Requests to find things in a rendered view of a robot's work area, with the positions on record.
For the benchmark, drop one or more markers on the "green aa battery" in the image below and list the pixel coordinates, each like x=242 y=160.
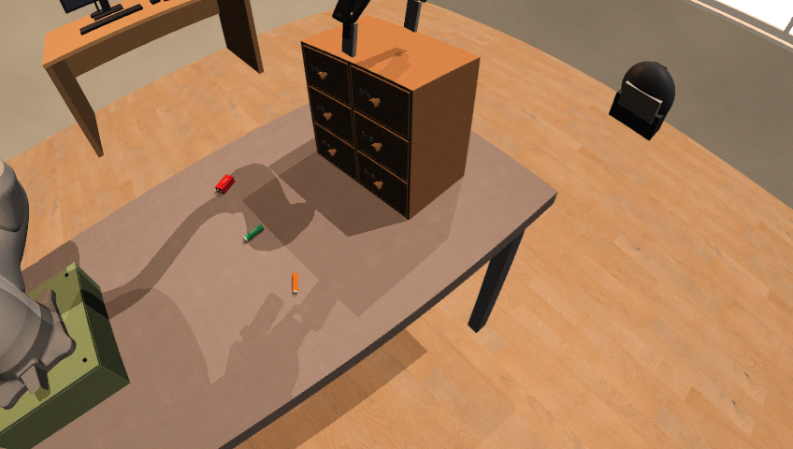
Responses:
x=253 y=233

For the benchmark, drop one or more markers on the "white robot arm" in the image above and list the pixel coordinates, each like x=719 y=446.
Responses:
x=33 y=336

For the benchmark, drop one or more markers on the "dark brown drawer front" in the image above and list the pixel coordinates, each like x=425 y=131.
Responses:
x=386 y=185
x=328 y=74
x=325 y=107
x=389 y=105
x=342 y=154
x=382 y=144

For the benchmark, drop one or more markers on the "red nine-volt battery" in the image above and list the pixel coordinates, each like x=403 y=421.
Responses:
x=224 y=184

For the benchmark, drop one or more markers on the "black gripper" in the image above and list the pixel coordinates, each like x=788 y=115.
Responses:
x=344 y=8

